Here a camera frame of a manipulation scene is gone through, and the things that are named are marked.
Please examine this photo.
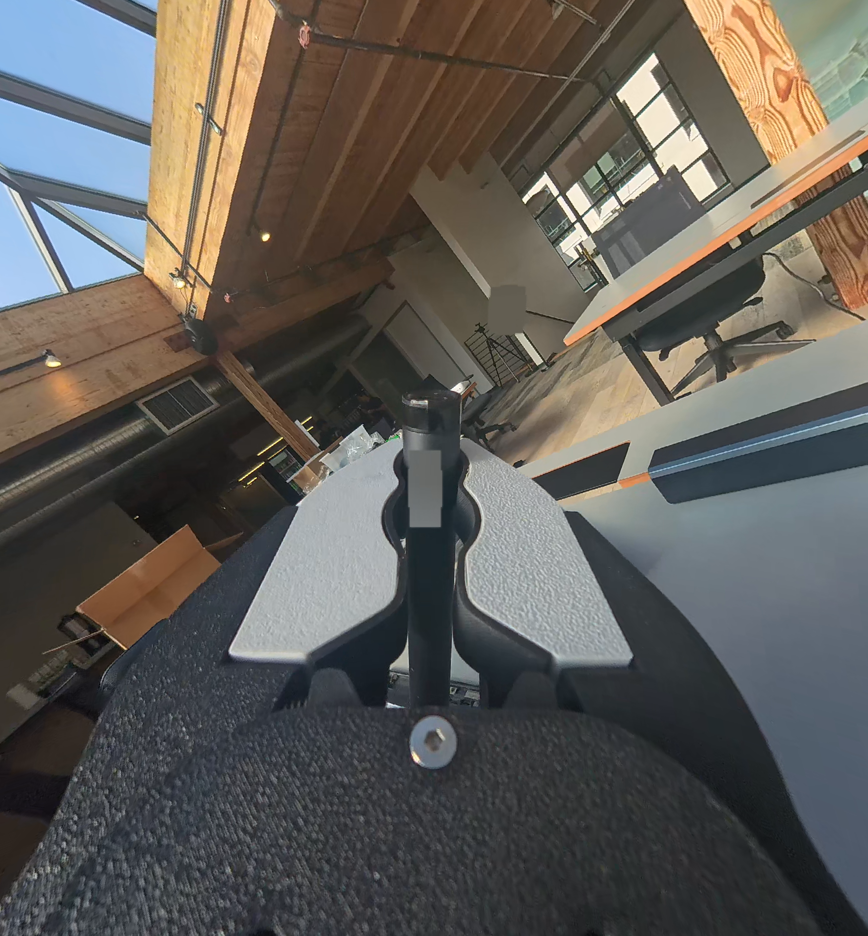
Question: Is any orange-edged grey table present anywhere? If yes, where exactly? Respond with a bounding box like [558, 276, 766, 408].
[564, 95, 868, 403]

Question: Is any open cardboard box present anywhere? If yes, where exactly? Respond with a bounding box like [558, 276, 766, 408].
[76, 526, 245, 652]

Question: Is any black camera tripod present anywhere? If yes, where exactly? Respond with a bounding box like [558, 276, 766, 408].
[474, 325, 530, 389]

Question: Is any black office chair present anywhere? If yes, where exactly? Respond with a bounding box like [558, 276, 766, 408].
[627, 256, 815, 399]
[463, 388, 519, 449]

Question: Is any grey desk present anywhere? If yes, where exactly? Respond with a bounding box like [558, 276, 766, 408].
[514, 307, 868, 936]

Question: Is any wide wooden pillar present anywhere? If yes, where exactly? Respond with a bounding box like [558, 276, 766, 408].
[686, 0, 868, 310]

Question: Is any black air duct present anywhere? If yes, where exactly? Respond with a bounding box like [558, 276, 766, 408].
[0, 322, 376, 571]

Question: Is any black-framed window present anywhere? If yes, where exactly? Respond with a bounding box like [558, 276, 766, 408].
[521, 51, 720, 293]

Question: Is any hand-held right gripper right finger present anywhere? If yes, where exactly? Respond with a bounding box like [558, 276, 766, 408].
[454, 439, 634, 670]

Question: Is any white air vent grille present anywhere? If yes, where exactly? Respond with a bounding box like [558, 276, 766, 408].
[135, 376, 220, 436]

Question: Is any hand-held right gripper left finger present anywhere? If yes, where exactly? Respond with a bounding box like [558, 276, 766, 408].
[228, 439, 409, 666]

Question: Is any dark grey metal case sleeve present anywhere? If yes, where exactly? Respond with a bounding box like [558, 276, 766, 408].
[649, 401, 868, 506]

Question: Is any black electric screwdriver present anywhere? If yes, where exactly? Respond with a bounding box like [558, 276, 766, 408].
[402, 391, 464, 710]

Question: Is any wooden support post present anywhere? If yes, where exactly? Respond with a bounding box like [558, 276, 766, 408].
[214, 351, 321, 462]

